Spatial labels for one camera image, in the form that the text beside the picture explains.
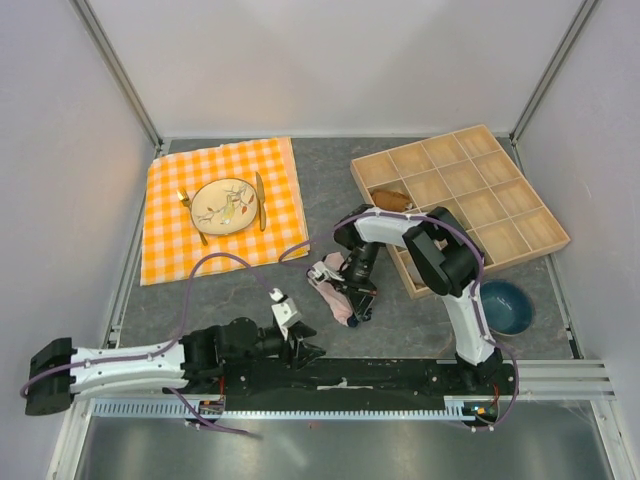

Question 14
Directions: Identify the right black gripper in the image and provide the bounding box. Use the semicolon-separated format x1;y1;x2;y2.
330;241;380;320

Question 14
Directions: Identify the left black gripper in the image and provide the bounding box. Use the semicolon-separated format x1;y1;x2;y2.
227;321;326;371

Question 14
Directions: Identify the pink underwear navy trim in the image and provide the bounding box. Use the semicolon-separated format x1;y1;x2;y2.
308;252;369;328

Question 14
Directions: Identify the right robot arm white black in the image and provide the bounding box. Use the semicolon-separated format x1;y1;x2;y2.
330;204;516;394

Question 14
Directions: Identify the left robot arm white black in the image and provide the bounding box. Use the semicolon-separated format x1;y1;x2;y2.
20;317;326;416

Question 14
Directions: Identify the brown rolled cloth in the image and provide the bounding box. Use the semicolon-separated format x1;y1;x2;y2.
371;189;413;213

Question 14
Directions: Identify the gold knife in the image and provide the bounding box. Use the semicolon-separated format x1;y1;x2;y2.
255;172;266;232

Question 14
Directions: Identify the blue ceramic bowl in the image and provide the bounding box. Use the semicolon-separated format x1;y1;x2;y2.
480;280;535;336

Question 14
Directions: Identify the wooden compartment tray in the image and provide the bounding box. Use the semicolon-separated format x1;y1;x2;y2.
351;125;570;272

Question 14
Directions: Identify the orange white checkered cloth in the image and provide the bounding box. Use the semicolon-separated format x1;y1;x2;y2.
140;137;308;286

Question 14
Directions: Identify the beige floral plate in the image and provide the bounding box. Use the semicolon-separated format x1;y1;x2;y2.
191;178;258;236

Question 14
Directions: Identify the gold fork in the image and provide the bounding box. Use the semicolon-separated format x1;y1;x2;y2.
176;188;208;246

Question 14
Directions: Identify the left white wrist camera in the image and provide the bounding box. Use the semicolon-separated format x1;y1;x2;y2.
269;288;302;340

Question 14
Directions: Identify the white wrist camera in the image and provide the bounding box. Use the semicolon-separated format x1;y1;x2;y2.
269;288;302;340
306;261;344;286

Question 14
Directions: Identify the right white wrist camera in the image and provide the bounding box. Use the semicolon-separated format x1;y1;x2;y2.
306;261;344;286

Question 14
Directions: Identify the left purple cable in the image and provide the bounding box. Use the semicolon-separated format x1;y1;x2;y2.
19;253;281;399

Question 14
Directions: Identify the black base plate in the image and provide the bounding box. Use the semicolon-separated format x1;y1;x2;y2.
179;358;515;411

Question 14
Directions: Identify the white slotted cable duct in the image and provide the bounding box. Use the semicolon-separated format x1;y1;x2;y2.
92;395;497;421

